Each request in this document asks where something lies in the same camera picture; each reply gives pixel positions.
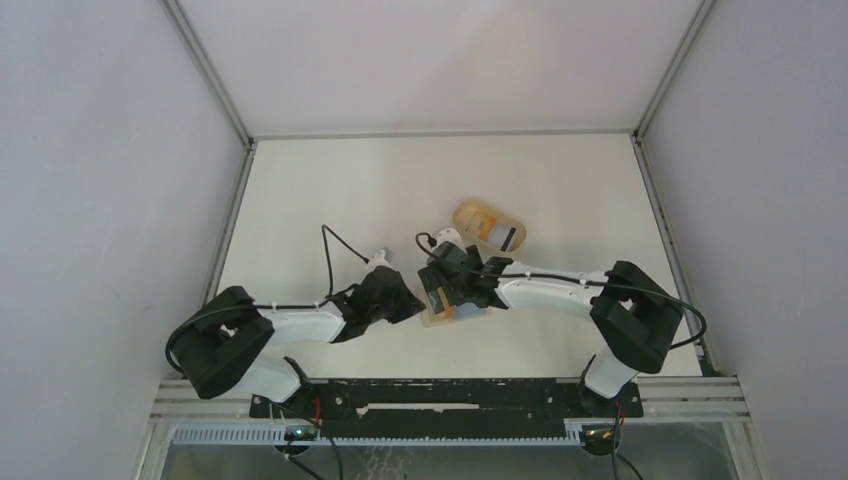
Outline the tan card with dark stripe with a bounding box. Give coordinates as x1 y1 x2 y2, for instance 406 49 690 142
427 287 455 320

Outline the white slotted cable duct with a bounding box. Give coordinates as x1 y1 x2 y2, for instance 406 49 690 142
173 423 586 447

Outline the beige oval plastic tray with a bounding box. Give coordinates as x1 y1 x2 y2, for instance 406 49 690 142
452 198 527 257

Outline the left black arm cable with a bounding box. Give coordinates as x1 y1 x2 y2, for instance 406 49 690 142
164 224 371 376

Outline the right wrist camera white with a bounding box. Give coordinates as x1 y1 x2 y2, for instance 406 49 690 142
434 227 465 249

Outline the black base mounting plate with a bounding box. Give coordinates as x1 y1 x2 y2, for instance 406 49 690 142
249 378 643 441

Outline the beige leather card holder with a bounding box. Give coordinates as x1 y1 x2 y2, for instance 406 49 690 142
416 287 491 327

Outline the aluminium front frame rail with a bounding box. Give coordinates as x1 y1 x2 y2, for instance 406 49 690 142
148 377 752 424

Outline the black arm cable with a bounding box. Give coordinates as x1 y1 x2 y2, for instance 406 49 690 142
415 231 708 480
164 224 371 376

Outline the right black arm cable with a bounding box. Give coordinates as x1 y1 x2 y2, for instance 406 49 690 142
415 231 708 480

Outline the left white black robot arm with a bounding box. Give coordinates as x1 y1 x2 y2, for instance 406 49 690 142
165 265 425 417

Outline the left green circuit board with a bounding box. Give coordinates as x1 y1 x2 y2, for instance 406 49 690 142
283 427 319 443

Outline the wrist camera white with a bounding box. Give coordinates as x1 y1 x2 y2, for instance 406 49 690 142
434 227 465 249
366 247 393 272

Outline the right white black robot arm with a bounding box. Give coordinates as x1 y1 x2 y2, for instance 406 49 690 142
416 234 685 416

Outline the right circuit board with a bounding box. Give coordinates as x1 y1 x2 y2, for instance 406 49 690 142
581 427 622 444

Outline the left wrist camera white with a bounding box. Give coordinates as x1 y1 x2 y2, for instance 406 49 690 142
366 247 393 272

